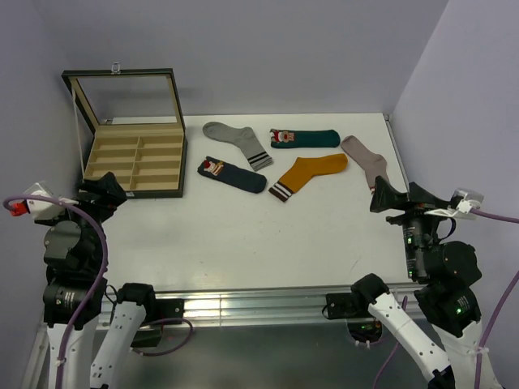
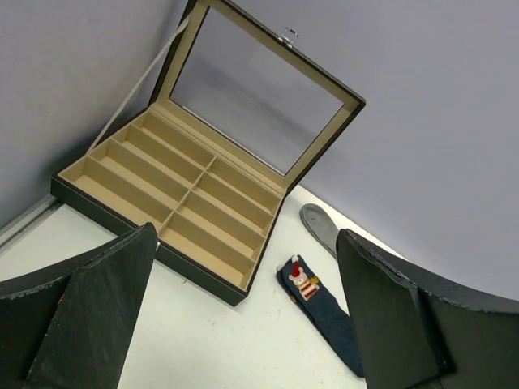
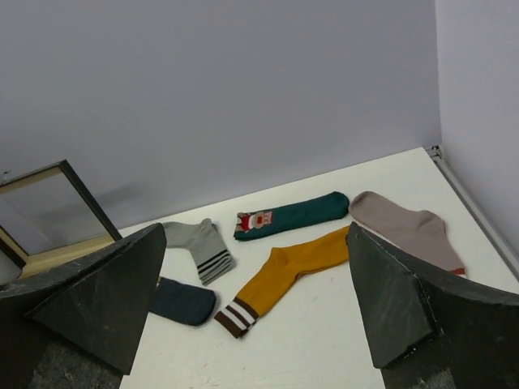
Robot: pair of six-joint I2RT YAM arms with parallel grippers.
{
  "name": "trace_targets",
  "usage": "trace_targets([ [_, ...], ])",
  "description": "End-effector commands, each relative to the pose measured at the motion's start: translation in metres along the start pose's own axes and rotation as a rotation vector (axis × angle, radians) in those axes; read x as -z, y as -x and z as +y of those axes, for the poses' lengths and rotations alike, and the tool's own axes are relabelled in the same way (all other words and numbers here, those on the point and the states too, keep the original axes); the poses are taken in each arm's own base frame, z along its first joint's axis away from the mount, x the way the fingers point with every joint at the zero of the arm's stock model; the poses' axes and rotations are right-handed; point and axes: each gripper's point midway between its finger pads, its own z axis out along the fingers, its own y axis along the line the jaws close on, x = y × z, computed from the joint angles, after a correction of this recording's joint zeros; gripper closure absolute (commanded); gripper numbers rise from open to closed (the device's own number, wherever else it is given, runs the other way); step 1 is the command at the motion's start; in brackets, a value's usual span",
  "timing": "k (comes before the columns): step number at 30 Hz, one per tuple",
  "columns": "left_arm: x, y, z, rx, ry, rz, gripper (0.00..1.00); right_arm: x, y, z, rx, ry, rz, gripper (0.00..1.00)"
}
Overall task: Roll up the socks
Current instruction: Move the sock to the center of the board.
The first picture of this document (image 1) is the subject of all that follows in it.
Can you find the dark green reindeer sock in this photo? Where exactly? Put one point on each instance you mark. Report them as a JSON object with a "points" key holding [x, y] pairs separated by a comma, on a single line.
{"points": [[287, 139]]}

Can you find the grey striped sock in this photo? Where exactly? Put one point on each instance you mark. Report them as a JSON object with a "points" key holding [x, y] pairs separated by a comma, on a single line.
{"points": [[242, 138]]}

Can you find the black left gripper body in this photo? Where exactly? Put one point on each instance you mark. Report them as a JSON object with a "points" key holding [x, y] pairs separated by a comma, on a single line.
{"points": [[100, 207]]}

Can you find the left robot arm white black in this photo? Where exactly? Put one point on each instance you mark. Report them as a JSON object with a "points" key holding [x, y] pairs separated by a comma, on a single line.
{"points": [[76, 260]]}

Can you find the taupe sock red cuff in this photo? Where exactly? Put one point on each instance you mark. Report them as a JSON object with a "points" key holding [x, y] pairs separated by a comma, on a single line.
{"points": [[374, 165]]}

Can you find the aluminium rail frame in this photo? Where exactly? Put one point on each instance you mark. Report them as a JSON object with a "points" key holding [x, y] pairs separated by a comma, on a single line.
{"points": [[238, 259]]}

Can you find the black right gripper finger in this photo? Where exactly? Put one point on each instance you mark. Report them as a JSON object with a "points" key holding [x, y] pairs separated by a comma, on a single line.
{"points": [[385, 197], [418, 195]]}

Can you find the black compartment box beige lining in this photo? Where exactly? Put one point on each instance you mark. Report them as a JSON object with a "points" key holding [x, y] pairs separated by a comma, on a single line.
{"points": [[138, 129]]}

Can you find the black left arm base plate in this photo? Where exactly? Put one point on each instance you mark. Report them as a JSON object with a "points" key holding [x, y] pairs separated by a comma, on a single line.
{"points": [[164, 308]]}

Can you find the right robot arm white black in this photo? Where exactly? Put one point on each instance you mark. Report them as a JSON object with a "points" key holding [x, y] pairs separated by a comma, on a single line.
{"points": [[446, 271]]}

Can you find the mustard yellow sock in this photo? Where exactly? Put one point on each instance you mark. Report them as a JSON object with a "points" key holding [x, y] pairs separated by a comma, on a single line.
{"points": [[303, 170]]}

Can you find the navy santa sock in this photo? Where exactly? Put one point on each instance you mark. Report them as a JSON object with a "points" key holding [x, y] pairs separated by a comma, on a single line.
{"points": [[231, 175]]}

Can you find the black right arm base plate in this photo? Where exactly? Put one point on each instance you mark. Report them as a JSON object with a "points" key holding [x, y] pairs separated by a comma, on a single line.
{"points": [[344, 306]]}

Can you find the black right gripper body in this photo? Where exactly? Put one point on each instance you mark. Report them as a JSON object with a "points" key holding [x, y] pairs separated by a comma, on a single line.
{"points": [[413, 219]]}

